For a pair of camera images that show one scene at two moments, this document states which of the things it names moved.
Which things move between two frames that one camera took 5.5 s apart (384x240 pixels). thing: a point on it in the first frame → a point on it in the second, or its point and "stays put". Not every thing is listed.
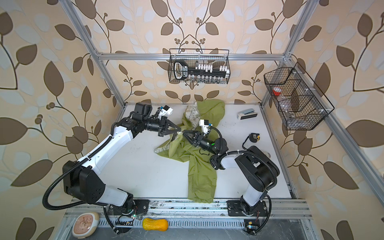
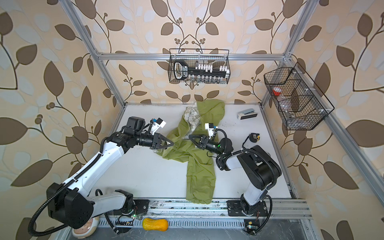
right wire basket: [301, 104] stays put
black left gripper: [165, 130] → [157, 138]
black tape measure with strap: [254, 137] stays put
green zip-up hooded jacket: [200, 117] stays put
